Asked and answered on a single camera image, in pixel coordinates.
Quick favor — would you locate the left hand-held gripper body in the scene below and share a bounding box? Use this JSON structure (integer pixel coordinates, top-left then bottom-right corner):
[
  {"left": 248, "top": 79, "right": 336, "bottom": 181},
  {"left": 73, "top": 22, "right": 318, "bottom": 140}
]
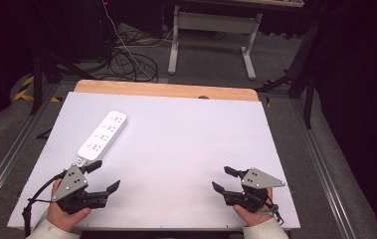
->
[{"left": 51, "top": 163, "right": 109, "bottom": 215}]

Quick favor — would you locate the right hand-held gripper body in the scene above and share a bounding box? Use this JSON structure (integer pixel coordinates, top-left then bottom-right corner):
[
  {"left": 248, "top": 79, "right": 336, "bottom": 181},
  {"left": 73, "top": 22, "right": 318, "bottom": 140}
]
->
[{"left": 223, "top": 166, "right": 286, "bottom": 214}]

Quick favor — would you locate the person's left hand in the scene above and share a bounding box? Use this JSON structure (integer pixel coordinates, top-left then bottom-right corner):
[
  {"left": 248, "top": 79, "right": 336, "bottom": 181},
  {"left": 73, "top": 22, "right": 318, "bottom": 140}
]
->
[{"left": 46, "top": 178, "right": 93, "bottom": 233}]

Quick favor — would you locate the person's right hand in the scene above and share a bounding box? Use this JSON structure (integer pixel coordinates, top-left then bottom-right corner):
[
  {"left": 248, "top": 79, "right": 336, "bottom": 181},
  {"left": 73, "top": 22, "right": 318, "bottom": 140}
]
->
[{"left": 232, "top": 187, "right": 275, "bottom": 228}]

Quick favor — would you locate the white power strip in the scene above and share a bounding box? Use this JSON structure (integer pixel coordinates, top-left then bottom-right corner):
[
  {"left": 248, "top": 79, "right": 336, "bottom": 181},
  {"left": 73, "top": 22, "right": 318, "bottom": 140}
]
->
[{"left": 76, "top": 110, "right": 128, "bottom": 167}]

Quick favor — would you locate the white board sheet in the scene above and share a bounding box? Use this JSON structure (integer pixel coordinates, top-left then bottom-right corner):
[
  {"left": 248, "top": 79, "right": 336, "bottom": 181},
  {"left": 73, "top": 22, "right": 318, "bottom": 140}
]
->
[{"left": 6, "top": 91, "right": 301, "bottom": 231}]

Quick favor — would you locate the black metal stand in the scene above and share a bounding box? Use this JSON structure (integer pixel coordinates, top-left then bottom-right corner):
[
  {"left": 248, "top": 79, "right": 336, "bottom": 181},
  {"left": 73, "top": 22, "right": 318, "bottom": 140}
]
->
[
  {"left": 255, "top": 19, "right": 321, "bottom": 129},
  {"left": 29, "top": 49, "right": 94, "bottom": 117}
]

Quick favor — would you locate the yellow black floor tape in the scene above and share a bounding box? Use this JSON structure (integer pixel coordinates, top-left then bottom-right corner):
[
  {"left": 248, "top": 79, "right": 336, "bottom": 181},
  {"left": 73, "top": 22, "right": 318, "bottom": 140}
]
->
[{"left": 13, "top": 75, "right": 62, "bottom": 104}]

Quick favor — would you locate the wooden table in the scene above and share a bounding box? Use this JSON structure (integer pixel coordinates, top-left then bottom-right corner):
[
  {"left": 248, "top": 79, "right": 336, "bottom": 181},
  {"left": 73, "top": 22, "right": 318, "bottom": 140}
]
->
[{"left": 74, "top": 79, "right": 261, "bottom": 103}]

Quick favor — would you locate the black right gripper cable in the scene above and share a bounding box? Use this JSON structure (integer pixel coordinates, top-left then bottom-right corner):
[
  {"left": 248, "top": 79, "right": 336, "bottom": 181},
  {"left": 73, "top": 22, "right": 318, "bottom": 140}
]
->
[{"left": 259, "top": 193, "right": 285, "bottom": 226}]

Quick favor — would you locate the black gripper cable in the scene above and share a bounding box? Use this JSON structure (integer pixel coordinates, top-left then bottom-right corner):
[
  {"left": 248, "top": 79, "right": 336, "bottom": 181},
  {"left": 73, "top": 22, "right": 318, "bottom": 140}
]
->
[
  {"left": 259, "top": 193, "right": 285, "bottom": 226},
  {"left": 22, "top": 169, "right": 69, "bottom": 238}
]

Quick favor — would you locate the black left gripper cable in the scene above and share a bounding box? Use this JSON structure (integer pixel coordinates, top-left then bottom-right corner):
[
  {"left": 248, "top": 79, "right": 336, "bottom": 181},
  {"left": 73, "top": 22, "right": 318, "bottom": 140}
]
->
[{"left": 22, "top": 169, "right": 69, "bottom": 238}]

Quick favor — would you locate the aluminium floor rail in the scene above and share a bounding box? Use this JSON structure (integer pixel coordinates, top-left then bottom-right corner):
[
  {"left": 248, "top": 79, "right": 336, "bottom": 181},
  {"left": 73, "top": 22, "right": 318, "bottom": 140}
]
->
[
  {"left": 0, "top": 83, "right": 62, "bottom": 215},
  {"left": 290, "top": 99, "right": 347, "bottom": 239}
]

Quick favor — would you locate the black floor cable bundle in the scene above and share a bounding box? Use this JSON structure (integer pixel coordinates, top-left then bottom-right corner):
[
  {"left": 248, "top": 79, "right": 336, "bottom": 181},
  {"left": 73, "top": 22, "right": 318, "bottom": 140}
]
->
[{"left": 107, "top": 29, "right": 160, "bottom": 84}]

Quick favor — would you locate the white floor cable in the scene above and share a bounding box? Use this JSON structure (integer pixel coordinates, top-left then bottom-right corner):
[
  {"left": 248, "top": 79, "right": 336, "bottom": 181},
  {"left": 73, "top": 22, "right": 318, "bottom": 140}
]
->
[{"left": 99, "top": 0, "right": 176, "bottom": 82}]

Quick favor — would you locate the white metal desk frame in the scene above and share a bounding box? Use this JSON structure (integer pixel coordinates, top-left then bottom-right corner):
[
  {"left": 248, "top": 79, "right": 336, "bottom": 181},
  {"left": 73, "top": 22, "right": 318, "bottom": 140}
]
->
[{"left": 167, "top": 4, "right": 264, "bottom": 82}]

